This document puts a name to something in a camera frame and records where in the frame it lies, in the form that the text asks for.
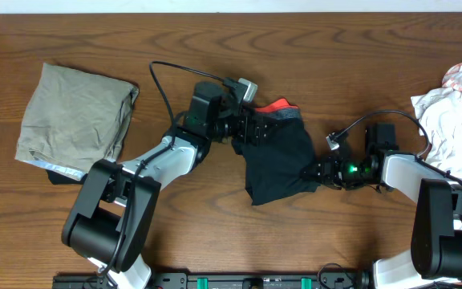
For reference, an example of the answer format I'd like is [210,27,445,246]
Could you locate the black leggings with red waistband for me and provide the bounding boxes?
[232,98,320,206]

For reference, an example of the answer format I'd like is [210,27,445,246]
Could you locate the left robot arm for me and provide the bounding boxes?
[53,78,266,288]

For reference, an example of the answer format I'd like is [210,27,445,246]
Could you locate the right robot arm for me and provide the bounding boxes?
[301,150,462,288]

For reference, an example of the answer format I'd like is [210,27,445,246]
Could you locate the white crumpled garment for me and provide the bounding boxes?
[411,63,462,178]

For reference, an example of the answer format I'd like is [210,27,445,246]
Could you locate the olive green fabric bag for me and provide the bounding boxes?
[15,63,139,181]

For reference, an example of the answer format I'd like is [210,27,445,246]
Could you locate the black cloth under bag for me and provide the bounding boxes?
[46,170,87,185]

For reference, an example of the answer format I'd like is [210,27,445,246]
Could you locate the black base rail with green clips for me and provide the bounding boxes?
[51,263,375,289]

